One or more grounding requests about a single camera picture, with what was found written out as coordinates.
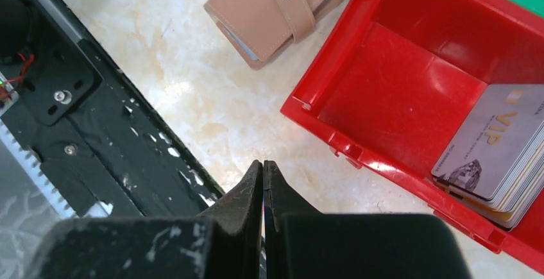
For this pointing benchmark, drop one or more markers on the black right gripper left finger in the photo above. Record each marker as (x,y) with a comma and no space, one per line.
(222,241)

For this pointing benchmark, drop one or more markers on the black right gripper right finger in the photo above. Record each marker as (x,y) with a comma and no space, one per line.
(302,242)

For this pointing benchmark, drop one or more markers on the pink leather card holder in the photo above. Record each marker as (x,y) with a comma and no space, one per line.
(261,29)

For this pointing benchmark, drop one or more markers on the silver VIP card stack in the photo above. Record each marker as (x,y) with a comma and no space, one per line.
(494,162)

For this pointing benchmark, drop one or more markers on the red plastic bin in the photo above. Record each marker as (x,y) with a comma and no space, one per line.
(396,78)

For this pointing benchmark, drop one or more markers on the white toothed cable rail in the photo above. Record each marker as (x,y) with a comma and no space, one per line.
(30,167)

